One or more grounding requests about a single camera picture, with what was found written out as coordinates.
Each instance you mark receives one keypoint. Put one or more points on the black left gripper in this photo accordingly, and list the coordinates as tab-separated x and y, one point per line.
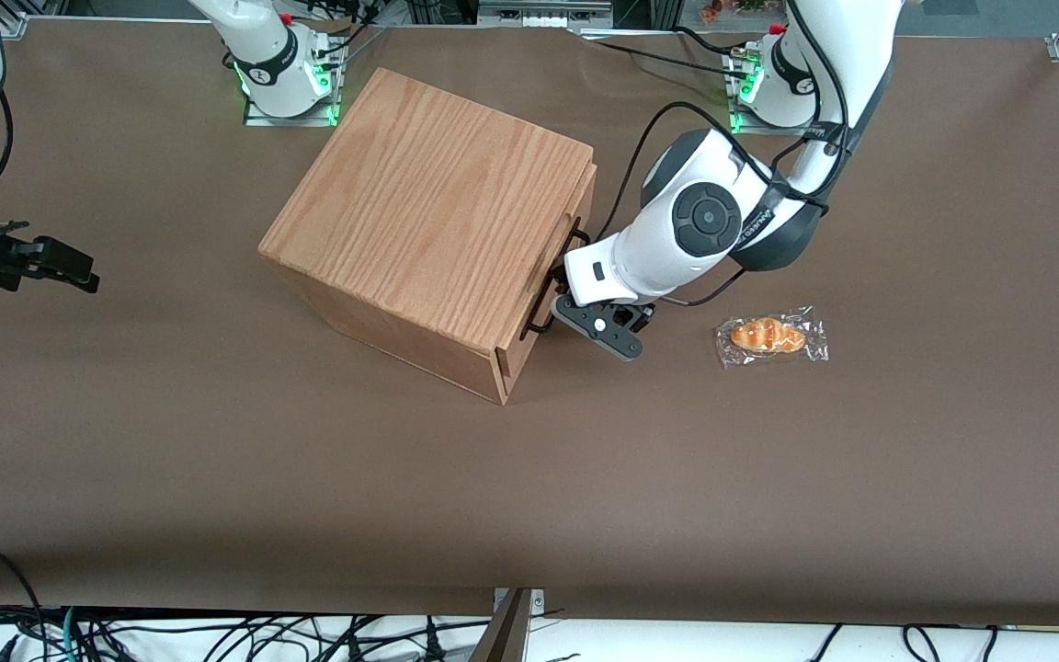
637	316

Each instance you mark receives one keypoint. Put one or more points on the wooden drawer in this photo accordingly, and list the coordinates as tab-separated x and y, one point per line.
513	368

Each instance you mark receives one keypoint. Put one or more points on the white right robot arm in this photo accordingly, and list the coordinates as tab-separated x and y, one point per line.
277	64

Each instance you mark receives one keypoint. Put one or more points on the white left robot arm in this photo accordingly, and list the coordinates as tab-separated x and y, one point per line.
658	248

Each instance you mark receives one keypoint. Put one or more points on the wooden drawer cabinet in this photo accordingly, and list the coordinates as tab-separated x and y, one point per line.
428	202

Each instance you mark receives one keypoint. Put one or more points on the wrapped bread roll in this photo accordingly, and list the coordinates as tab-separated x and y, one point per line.
768	336

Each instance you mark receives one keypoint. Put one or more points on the grey metal rack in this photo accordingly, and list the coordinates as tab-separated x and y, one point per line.
539	14

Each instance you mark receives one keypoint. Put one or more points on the orange background object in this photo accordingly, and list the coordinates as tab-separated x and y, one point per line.
711	12

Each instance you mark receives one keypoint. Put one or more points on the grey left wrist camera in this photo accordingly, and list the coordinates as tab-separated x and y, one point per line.
617	342

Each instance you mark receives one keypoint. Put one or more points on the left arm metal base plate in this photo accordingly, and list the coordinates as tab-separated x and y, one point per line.
743	122

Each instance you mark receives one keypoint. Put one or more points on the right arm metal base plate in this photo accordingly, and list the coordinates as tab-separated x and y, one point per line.
258	118

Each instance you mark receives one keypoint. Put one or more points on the small metal bracket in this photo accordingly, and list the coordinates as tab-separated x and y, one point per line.
537	602

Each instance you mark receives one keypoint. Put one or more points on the brown camera stand post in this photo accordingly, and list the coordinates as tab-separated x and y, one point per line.
506	634

